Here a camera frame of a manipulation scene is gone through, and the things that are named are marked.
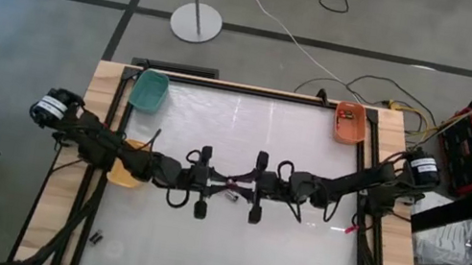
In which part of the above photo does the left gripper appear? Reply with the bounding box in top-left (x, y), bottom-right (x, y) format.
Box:
top-left (172, 141), bottom-right (239, 224)

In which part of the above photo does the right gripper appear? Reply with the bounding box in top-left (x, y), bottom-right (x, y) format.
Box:
top-left (222, 145), bottom-right (295, 230)

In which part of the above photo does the yellow plastic bin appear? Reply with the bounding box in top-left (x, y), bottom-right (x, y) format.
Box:
top-left (104, 135), bottom-right (153, 192)

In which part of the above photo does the white translucent table mat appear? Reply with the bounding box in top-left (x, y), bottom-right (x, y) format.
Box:
top-left (77, 68), bottom-right (394, 265)

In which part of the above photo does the teal plastic bin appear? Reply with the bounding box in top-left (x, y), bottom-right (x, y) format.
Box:
top-left (126, 67), bottom-right (174, 117)

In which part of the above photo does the orange plastic bin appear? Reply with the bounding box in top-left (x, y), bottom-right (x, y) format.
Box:
top-left (329, 99), bottom-right (372, 148)

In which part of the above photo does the black desk base beam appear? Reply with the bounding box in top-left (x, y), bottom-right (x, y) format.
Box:
top-left (407, 181), bottom-right (472, 243)

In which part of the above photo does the white plastic bag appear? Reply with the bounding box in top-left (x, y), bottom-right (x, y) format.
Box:
top-left (402, 186), bottom-right (472, 265)

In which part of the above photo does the red toolbox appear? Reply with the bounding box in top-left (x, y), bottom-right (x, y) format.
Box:
top-left (428, 94), bottom-right (472, 199)

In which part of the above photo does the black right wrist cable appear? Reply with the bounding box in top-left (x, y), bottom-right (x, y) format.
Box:
top-left (268, 157), bottom-right (312, 225)

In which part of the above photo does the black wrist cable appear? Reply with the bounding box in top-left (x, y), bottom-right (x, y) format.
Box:
top-left (268, 157), bottom-right (312, 225)
top-left (163, 144), bottom-right (203, 212)

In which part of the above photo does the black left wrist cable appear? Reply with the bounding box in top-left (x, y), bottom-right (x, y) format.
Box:
top-left (163, 144), bottom-right (203, 212)

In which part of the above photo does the black floor cable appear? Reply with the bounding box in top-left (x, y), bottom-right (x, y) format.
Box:
top-left (293, 62), bottom-right (444, 128)

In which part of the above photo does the yellow cable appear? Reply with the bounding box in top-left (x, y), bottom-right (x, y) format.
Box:
top-left (375, 97), bottom-right (432, 137)

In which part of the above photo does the white cable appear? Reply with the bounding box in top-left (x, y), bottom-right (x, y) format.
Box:
top-left (200, 0), bottom-right (380, 105)

